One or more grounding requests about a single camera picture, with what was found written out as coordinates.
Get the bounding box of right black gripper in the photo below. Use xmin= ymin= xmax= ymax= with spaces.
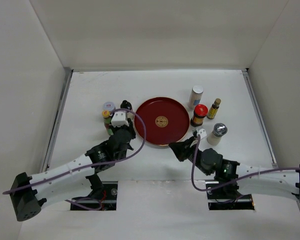
xmin=168 ymin=136 xmax=211 ymax=176

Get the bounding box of yellow cap chili sauce bottle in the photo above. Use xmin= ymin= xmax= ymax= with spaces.
xmin=101 ymin=111 xmax=112 ymax=131

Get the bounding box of black cap white-powder bottle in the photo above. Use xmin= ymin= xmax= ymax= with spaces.
xmin=120 ymin=100 xmax=134 ymax=120

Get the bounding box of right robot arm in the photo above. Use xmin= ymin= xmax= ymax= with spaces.
xmin=168 ymin=136 xmax=300 ymax=203

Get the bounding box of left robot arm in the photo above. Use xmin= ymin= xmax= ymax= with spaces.
xmin=9 ymin=119 xmax=136 ymax=222

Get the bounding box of grey lid paste jar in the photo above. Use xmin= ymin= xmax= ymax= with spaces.
xmin=102 ymin=101 xmax=116 ymax=112

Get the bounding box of red round tray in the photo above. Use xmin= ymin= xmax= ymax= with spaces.
xmin=134 ymin=97 xmax=190 ymax=146

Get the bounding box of silver top salt shaker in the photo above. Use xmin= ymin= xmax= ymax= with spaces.
xmin=207 ymin=123 xmax=228 ymax=146

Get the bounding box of red lid sauce jar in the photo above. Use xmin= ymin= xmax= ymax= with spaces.
xmin=190 ymin=104 xmax=209 ymax=127

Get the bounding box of small brown yellow-label bottle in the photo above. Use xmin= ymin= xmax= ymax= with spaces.
xmin=206 ymin=98 xmax=221 ymax=120

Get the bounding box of white cylinder spice shaker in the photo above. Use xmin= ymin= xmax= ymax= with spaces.
xmin=187 ymin=85 xmax=204 ymax=109

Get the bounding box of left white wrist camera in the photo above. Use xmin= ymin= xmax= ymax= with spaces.
xmin=111 ymin=111 xmax=129 ymax=128

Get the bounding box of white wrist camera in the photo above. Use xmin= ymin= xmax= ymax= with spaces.
xmin=111 ymin=111 xmax=129 ymax=128
xmin=192 ymin=127 xmax=207 ymax=140

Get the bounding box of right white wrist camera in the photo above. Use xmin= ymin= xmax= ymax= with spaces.
xmin=192 ymin=127 xmax=207 ymax=140

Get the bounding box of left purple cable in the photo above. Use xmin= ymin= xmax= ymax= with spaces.
xmin=2 ymin=108 xmax=147 ymax=211

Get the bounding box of purple cable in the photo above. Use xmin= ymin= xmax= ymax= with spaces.
xmin=2 ymin=108 xmax=147 ymax=211
xmin=191 ymin=132 xmax=300 ymax=204

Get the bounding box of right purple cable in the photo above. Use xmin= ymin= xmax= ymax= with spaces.
xmin=191 ymin=132 xmax=300 ymax=204

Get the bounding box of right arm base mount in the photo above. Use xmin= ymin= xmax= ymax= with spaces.
xmin=207 ymin=185 xmax=255 ymax=211

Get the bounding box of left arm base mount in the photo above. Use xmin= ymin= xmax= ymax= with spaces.
xmin=70 ymin=174 xmax=118 ymax=211

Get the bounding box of left aluminium frame rail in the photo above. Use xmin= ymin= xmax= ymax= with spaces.
xmin=39 ymin=67 xmax=73 ymax=172

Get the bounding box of aluminium frame rail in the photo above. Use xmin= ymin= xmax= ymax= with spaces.
xmin=39 ymin=67 xmax=73 ymax=172
xmin=241 ymin=68 xmax=278 ymax=168

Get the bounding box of right aluminium frame rail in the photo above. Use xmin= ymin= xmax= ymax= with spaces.
xmin=241 ymin=68 xmax=278 ymax=168

